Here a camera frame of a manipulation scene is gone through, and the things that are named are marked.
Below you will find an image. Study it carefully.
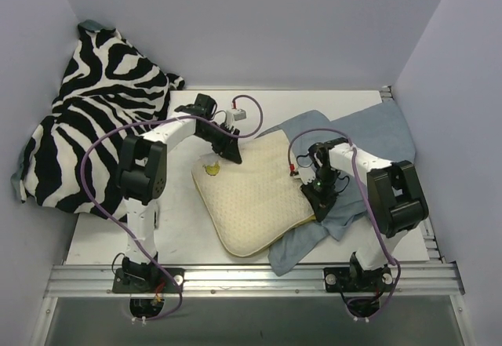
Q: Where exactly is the cream pillow with yellow edge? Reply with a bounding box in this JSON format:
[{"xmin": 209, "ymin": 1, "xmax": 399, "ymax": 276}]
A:
[{"xmin": 191, "ymin": 130, "xmax": 315, "ymax": 257}]

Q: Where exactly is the blue-grey fabric pillowcase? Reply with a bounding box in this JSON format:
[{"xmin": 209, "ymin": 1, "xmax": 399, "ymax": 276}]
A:
[{"xmin": 260, "ymin": 100, "xmax": 416, "ymax": 276}]

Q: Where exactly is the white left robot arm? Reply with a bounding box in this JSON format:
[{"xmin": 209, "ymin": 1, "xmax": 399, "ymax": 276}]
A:
[{"xmin": 116, "ymin": 93, "xmax": 254, "ymax": 292}]

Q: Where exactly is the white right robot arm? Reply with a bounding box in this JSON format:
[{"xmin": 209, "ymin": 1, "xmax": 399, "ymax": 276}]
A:
[{"xmin": 300, "ymin": 137, "xmax": 429, "ymax": 290}]

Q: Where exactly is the zebra print cushion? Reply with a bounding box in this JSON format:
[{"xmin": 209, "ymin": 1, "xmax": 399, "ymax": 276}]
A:
[{"xmin": 11, "ymin": 20, "xmax": 185, "ymax": 221}]

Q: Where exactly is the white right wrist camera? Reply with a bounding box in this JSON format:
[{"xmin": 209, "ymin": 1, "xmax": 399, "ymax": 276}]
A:
[{"xmin": 289, "ymin": 164, "xmax": 315, "ymax": 184}]

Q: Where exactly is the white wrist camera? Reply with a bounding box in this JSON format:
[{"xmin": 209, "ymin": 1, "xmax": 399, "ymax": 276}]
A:
[
  {"xmin": 289, "ymin": 164, "xmax": 315, "ymax": 184},
  {"xmin": 224, "ymin": 108, "xmax": 247, "ymax": 129}
]

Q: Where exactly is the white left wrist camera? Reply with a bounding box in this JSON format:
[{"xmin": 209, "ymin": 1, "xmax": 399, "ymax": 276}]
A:
[{"xmin": 224, "ymin": 108, "xmax": 247, "ymax": 129}]

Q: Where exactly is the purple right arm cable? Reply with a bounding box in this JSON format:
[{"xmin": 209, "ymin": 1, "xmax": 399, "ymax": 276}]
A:
[{"xmin": 287, "ymin": 127, "xmax": 402, "ymax": 319}]

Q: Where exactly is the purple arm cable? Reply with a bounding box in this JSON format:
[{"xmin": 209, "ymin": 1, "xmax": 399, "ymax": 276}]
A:
[
  {"xmin": 79, "ymin": 94, "xmax": 263, "ymax": 320},
  {"xmin": 287, "ymin": 127, "xmax": 402, "ymax": 319}
]

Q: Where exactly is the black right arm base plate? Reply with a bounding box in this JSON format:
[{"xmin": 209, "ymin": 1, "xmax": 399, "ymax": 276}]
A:
[{"xmin": 323, "ymin": 266, "xmax": 394, "ymax": 293}]

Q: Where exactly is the aluminium extrusion rail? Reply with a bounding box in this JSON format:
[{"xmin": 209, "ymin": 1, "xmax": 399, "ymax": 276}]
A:
[{"xmin": 45, "ymin": 261, "xmax": 464, "ymax": 298}]

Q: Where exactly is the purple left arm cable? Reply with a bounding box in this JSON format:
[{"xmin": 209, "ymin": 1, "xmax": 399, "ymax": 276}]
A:
[{"xmin": 79, "ymin": 94, "xmax": 263, "ymax": 320}]

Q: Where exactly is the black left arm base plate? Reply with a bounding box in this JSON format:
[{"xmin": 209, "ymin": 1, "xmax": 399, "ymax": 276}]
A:
[{"xmin": 111, "ymin": 268, "xmax": 185, "ymax": 294}]

